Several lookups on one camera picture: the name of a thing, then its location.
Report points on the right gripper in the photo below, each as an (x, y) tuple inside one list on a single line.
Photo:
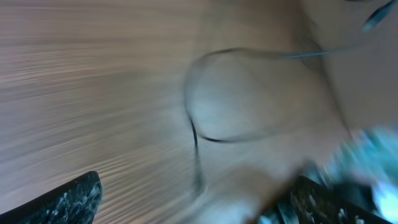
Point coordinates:
[(364, 172)]

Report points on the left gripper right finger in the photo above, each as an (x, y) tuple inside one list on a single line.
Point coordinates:
[(307, 201)]

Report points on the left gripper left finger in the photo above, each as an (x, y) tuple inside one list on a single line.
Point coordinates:
[(76, 201)]

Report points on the black cable long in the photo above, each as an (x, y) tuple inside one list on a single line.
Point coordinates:
[(363, 16)]

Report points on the black cable short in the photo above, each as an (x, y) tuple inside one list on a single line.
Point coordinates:
[(194, 73)]

